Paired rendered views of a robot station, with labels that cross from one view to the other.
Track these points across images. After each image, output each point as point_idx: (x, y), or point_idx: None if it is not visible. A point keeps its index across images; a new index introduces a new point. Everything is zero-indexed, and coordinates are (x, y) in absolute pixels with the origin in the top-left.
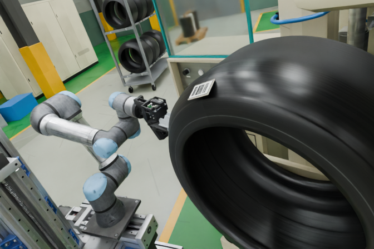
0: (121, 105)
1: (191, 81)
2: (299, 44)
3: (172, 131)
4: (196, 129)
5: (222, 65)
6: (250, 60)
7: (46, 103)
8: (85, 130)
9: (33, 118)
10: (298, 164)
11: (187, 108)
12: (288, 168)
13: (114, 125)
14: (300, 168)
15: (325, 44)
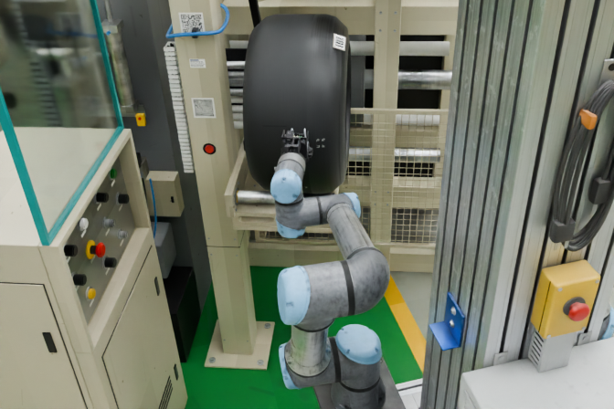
0: (301, 168)
1: (72, 266)
2: (289, 15)
3: (343, 94)
4: (346, 71)
5: (314, 34)
6: (315, 22)
7: (342, 262)
8: (348, 211)
9: (381, 260)
10: (234, 169)
11: (343, 60)
12: (238, 179)
13: (314, 202)
14: (239, 167)
15: (281, 14)
